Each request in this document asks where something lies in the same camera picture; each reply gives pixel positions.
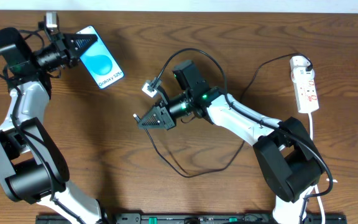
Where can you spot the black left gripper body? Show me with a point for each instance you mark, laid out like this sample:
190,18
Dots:
63,50

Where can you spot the blue Galaxy smartphone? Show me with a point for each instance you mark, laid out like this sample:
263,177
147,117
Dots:
99,61

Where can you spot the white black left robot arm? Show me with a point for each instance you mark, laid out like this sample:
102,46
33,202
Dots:
32,168

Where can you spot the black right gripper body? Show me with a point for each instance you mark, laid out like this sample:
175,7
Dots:
165,114

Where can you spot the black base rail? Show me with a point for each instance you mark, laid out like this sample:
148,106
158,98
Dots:
136,218

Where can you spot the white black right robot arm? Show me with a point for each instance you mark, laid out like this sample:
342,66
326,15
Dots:
287,156

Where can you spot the white power strip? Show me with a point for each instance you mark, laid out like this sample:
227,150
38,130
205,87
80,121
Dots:
302,76

